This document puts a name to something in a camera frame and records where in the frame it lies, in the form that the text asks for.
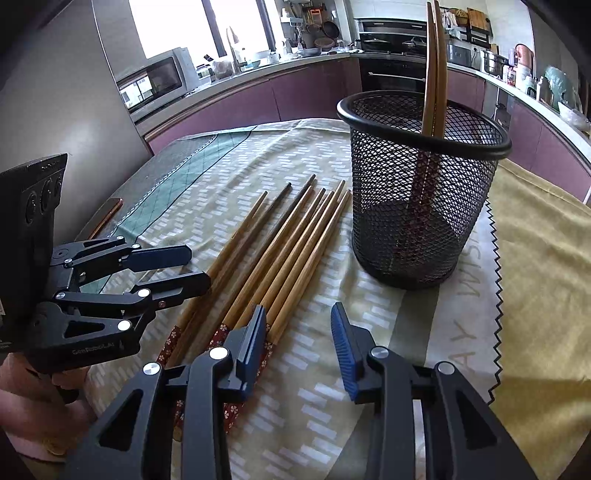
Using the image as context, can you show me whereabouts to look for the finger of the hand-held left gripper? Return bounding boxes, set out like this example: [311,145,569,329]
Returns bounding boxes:
[50,237,193,278]
[27,271,212,376]

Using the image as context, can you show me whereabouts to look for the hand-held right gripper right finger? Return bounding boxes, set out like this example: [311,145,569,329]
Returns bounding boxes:
[330,302,539,480]

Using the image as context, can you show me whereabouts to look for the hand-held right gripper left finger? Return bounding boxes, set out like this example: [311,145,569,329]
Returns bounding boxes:
[60,305,269,480]

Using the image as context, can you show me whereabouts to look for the bunch of wooden chopsticks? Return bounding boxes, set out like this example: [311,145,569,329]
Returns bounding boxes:
[157,179,352,439]

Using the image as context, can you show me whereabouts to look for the black mesh basket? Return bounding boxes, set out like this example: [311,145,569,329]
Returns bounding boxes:
[336,90,512,291]

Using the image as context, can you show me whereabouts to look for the floral-tipped wooden chopstick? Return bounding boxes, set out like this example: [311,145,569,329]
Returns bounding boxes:
[402,0,450,259]
[392,1,439,264]

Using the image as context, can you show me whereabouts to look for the person's left hand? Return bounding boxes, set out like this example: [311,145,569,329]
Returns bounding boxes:
[0,356,96,457]

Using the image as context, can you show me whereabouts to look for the dark flat device copper edge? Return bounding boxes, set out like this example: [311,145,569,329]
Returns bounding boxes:
[88,198,124,240]

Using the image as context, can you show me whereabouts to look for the grey refrigerator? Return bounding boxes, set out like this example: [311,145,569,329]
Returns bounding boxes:
[0,0,151,185]

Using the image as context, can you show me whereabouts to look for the patterned green beige tablecloth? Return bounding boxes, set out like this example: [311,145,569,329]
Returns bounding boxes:
[76,117,504,480]

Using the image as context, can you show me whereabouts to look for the silver microwave oven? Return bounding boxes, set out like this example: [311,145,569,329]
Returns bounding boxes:
[115,46,198,126]

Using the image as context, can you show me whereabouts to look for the purple lower kitchen cabinets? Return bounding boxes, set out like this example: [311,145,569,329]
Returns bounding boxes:
[143,55,591,204]

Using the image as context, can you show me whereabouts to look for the yellow cloth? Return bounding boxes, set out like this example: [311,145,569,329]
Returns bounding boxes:
[485,159,591,480]

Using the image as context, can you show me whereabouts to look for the kitchen faucet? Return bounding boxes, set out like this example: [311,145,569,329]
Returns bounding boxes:
[225,25,244,75]

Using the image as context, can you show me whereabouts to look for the window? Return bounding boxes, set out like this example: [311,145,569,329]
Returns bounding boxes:
[128,0,274,59]

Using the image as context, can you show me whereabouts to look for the black built-in oven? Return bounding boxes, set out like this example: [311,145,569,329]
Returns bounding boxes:
[358,58,428,94]

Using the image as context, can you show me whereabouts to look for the silver box appliance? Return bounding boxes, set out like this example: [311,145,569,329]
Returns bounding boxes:
[446,41,475,66]

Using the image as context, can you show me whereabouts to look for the stainless steel pot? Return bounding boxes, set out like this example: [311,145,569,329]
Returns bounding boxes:
[482,49,509,76]

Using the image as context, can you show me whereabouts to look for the range hood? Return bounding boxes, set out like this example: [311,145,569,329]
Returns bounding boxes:
[355,17,428,37]

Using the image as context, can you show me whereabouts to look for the pink kitchen appliance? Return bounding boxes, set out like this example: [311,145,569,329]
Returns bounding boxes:
[514,43,537,71]

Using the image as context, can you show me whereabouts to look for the wall rack with cutting boards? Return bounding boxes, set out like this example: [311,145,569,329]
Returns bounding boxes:
[465,7,493,48]

